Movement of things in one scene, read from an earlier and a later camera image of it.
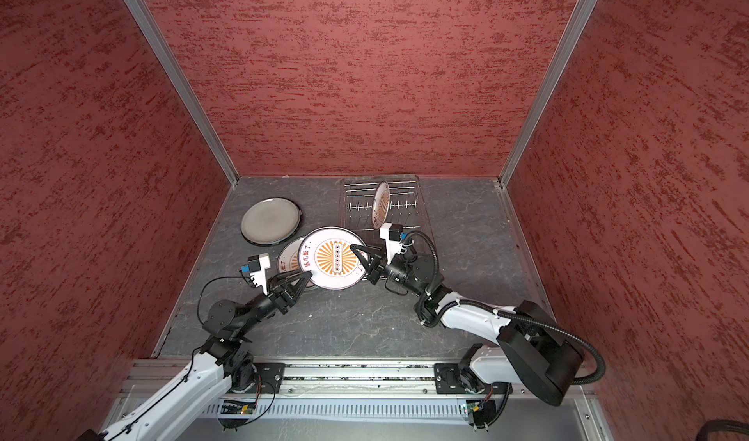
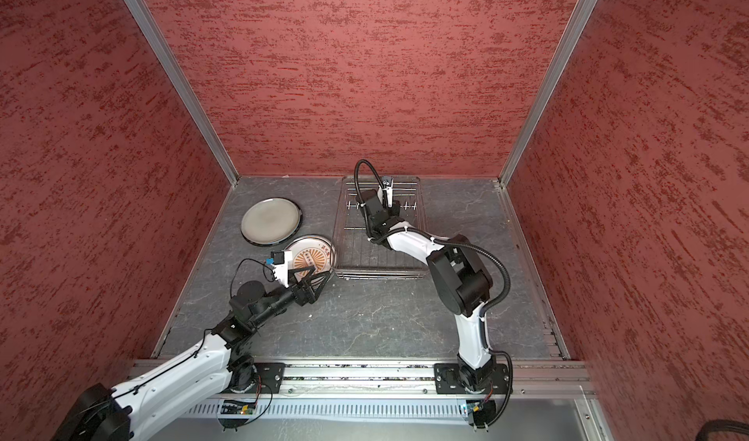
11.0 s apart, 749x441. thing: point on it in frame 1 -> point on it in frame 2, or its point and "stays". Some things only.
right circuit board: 480,413 stays
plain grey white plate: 269,220 stays
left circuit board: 237,407 stays
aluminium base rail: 365,380 stays
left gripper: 282,297 -> 309,296
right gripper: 374,257 -> 396,208
